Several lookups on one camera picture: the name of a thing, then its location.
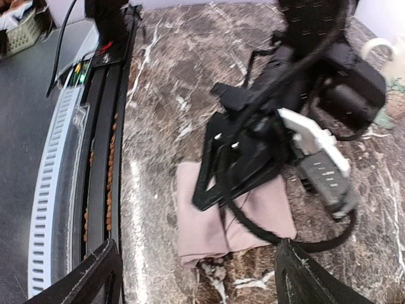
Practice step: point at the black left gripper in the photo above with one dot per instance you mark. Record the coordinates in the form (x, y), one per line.
(261, 149)

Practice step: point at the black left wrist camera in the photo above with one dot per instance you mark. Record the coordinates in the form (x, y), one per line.
(352, 91)

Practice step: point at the cream ceramic mug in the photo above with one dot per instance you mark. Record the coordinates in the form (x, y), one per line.
(393, 72)

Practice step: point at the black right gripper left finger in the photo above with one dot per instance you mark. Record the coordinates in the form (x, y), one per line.
(102, 269)

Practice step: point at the white slotted cable duct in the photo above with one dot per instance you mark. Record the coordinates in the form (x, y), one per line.
(41, 224)

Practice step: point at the black table edge rail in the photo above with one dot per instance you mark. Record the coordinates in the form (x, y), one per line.
(97, 198)

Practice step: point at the left circuit board with wires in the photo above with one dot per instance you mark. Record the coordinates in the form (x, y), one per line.
(79, 67)

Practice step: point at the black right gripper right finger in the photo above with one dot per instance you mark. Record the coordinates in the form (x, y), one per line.
(300, 279)

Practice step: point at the green plastic basket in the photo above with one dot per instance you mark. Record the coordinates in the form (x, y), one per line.
(20, 26)

